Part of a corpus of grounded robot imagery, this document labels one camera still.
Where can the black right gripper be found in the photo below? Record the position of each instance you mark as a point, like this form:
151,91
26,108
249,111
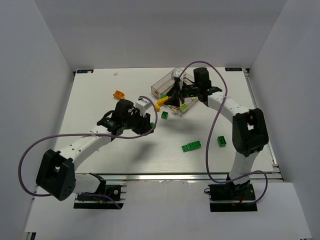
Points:
181,90

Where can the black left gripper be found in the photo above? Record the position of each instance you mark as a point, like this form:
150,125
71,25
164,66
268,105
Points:
142,122

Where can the lime lego brick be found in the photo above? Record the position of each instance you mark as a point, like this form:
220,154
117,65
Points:
193,99
183,107

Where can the long yellow lego brick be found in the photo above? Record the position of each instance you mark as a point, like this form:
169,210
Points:
162,100

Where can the orange lego brick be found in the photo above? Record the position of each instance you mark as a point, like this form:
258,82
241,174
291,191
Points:
119,95

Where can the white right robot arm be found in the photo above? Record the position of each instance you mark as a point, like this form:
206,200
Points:
249,131

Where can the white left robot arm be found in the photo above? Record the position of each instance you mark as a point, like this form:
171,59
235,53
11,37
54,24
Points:
57,172

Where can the clear three-compartment container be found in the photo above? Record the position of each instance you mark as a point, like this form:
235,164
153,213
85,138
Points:
170,86

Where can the small yellow lego brick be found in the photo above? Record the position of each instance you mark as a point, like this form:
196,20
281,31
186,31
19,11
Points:
157,107

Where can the small green lego brick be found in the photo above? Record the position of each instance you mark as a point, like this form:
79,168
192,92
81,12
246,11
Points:
164,115

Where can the long green lego plate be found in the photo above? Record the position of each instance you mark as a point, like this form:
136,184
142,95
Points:
191,146

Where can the blue label left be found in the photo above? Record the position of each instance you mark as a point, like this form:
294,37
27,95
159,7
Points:
84,71

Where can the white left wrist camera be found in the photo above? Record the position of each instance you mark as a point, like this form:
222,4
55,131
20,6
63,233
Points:
143,105

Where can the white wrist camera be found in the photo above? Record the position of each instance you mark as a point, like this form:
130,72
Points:
143,105
176,73

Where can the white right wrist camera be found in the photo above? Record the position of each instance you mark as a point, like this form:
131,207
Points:
176,73

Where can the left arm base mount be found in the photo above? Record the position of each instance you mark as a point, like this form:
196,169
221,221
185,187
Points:
112,198

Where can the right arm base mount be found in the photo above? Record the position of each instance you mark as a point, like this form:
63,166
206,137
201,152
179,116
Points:
222,200

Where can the aluminium rail front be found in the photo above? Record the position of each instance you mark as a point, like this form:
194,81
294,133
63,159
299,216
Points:
167,177

